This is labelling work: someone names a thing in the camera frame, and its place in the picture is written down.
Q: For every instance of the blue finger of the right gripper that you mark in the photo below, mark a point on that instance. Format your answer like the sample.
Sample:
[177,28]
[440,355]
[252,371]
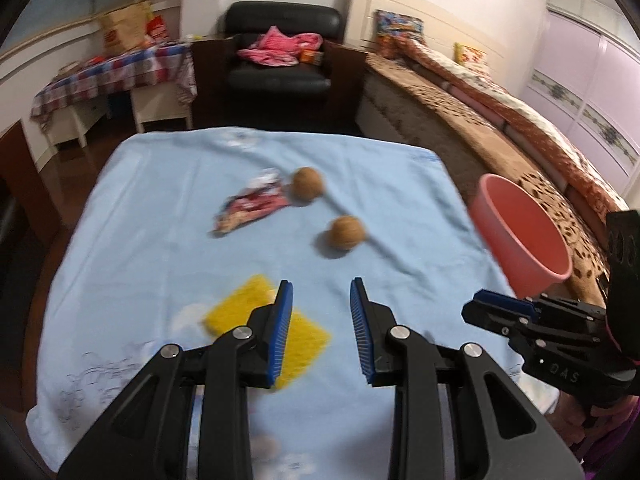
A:
[505,319]
[515,306]

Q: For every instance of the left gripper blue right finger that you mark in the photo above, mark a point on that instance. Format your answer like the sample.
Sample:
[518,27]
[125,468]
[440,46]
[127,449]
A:
[359,307]

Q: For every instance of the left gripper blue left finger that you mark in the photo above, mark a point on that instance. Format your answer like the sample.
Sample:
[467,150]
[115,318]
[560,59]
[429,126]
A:
[276,331]

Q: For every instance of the yellow foam fruit net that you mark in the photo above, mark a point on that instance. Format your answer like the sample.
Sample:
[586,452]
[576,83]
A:
[289,342]

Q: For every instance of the snack wrapper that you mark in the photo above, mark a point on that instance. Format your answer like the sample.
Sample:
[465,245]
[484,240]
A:
[263,195]

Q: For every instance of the pink plastic trash bucket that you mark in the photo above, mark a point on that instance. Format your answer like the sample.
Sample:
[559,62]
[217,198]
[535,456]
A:
[523,238]

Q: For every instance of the person's right hand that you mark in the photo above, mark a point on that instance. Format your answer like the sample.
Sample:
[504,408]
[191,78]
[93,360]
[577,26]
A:
[613,437]

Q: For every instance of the walnut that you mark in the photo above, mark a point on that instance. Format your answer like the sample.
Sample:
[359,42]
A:
[307,184]
[346,233]

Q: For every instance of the light blue tablecloth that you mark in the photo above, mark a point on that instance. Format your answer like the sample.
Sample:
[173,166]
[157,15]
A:
[144,266]

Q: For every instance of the floral quilt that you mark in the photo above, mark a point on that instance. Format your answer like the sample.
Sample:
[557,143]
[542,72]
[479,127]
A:
[547,140]

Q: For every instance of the bed with brown blanket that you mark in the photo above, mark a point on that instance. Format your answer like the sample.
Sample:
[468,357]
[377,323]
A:
[405,102]

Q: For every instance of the purple wardrobe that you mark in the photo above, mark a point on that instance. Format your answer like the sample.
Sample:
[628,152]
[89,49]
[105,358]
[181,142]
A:
[585,80]

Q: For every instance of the black leather armchair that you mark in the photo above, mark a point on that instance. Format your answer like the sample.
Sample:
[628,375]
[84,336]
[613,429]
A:
[232,90]

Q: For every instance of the orange box on armchair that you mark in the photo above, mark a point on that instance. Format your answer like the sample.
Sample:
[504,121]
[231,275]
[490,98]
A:
[311,57]

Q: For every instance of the yellow floral pillow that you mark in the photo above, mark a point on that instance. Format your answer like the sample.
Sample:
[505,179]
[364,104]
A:
[471,58]

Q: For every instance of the pink clothes on armchair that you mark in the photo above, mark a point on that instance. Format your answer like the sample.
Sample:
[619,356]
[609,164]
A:
[275,49]

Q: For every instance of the colourful cartoon pillow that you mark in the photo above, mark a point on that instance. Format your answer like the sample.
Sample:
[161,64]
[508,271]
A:
[389,26]

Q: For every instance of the plaid tablecloth side table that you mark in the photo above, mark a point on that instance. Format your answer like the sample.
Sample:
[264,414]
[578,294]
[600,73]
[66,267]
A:
[159,80]

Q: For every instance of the white bed headboard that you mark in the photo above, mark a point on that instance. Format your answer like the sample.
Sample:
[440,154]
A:
[442,29]

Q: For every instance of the red gift bag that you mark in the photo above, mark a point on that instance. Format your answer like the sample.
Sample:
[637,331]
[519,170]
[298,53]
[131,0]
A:
[156,31]

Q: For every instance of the brown paper bag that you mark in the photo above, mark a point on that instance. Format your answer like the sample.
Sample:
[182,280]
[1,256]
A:
[124,29]

